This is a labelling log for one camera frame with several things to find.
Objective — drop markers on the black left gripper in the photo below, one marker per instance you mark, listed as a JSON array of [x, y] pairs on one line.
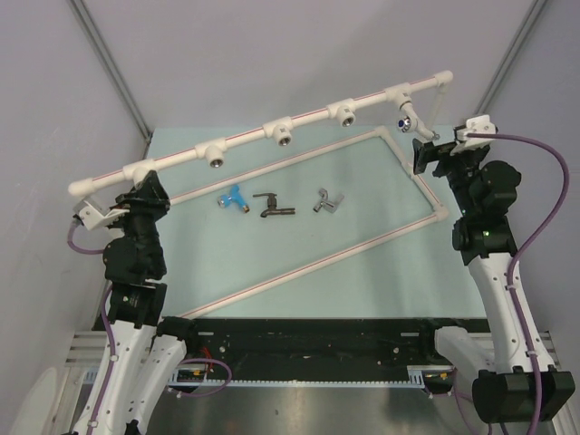
[[148, 197]]

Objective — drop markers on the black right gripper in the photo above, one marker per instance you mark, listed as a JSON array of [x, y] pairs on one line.
[[439, 153]]

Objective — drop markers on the white faucet blue cap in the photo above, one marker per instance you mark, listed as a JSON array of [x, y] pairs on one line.
[[410, 122]]

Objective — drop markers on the white PVC pipe frame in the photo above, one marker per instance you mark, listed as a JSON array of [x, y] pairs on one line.
[[426, 96]]

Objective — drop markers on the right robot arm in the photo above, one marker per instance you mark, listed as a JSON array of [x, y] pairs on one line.
[[517, 381]]

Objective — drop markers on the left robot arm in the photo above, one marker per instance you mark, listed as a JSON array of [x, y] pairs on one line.
[[137, 360]]

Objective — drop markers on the blue plastic faucet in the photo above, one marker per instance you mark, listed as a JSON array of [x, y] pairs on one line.
[[233, 198]]

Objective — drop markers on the chrome metal faucet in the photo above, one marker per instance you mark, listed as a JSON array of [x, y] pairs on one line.
[[326, 203]]

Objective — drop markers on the dark bronze faucet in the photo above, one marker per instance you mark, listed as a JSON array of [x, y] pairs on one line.
[[272, 208]]

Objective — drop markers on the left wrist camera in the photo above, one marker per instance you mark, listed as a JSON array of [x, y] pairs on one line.
[[94, 215]]

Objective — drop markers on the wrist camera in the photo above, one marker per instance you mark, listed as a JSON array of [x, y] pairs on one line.
[[463, 134], [94, 215]]

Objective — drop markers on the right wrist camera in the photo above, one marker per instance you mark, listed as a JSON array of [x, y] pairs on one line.
[[463, 134]]

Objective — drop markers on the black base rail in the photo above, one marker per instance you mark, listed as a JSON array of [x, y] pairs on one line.
[[391, 342]]

